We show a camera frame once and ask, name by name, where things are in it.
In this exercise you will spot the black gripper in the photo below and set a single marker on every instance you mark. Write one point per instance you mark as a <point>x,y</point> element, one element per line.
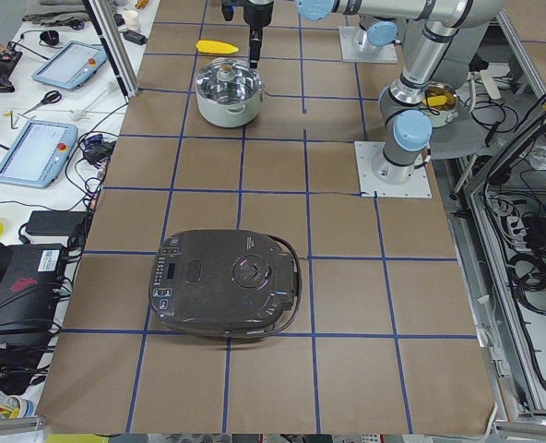
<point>258,14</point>

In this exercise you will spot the yellow corn cob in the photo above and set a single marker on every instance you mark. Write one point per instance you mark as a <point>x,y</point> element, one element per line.
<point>216,47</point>

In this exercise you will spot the white cooking pot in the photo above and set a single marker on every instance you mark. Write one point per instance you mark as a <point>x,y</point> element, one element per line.
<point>229,115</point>

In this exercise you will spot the small pot with yellow items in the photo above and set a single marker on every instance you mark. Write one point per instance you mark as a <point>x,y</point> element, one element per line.
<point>440,104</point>

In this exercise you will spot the white paper cup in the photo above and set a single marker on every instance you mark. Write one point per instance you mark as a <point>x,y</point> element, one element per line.
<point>132,20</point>

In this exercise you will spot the upper blue teach pendant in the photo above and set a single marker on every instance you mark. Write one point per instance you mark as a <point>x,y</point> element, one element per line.
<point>73,66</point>

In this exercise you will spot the blue teach pendant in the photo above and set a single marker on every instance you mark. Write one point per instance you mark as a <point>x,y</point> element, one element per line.
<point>38,154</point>
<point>73,66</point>

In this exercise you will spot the black round object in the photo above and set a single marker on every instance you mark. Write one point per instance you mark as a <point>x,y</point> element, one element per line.
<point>49,38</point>

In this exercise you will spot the gray chair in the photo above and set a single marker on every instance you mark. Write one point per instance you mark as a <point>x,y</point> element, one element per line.
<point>453,69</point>

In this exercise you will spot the lower blue teach pendant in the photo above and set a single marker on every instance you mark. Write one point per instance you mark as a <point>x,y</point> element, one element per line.
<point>38,154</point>

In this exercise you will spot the dark brown rice cooker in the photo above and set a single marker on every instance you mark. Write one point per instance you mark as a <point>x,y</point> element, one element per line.
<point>226,283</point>

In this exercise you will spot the black power adapter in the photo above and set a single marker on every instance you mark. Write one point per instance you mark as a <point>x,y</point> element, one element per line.
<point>54,223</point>

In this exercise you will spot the black computer box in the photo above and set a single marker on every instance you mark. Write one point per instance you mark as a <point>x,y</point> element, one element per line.
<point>29,288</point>

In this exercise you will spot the aluminium frame post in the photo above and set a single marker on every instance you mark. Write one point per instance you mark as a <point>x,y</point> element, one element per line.
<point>103,22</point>

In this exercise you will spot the black handled scissors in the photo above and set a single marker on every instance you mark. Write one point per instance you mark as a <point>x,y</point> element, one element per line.
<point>50,97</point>

